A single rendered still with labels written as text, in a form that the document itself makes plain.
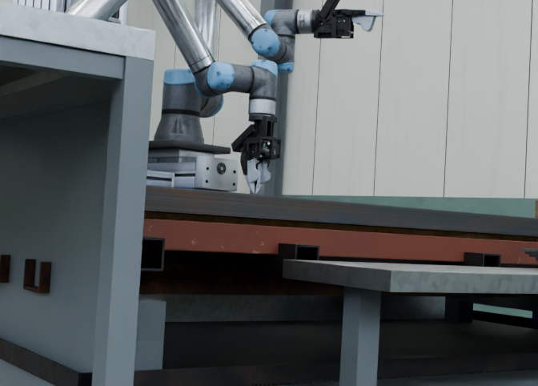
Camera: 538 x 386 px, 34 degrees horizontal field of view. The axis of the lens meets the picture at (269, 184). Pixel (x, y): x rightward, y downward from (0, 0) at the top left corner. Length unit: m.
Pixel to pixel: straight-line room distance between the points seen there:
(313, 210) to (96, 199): 0.41
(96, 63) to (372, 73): 9.92
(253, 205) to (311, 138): 10.07
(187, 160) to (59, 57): 1.43
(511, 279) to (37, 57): 0.77
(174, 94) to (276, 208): 1.18
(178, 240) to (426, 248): 0.53
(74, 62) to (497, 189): 8.84
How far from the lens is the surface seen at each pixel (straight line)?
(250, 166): 2.43
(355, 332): 1.35
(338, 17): 2.67
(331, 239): 1.56
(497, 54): 10.07
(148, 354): 1.40
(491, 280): 1.37
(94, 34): 1.16
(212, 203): 1.43
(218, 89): 2.41
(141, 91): 1.18
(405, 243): 1.68
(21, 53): 1.13
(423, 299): 2.81
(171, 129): 2.60
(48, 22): 1.14
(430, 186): 10.30
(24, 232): 1.60
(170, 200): 1.39
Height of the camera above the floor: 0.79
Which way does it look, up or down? 3 degrees up
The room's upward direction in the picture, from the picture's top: 3 degrees clockwise
